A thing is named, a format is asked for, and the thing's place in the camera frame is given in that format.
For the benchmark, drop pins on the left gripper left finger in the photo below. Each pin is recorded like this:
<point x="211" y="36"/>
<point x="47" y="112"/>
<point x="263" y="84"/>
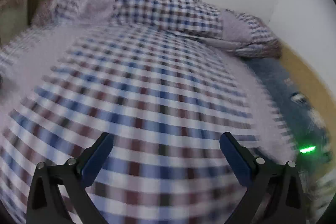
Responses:
<point x="45" y="203"/>

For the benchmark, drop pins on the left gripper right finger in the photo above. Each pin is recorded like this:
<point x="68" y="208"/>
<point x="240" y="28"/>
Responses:
<point x="263" y="177"/>

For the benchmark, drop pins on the blue plush pillow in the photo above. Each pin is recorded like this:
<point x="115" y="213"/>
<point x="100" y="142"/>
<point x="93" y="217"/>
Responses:
<point x="308" y="135"/>

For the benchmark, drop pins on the checkered patchwork bed sheet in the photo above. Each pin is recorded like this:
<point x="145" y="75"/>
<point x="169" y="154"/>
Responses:
<point x="165" y="98"/>

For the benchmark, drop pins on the beige fabric bag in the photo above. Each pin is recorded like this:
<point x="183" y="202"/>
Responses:
<point x="13" y="19"/>

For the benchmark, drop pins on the checkered folded quilt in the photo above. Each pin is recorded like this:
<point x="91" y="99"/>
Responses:
<point x="237" y="33"/>

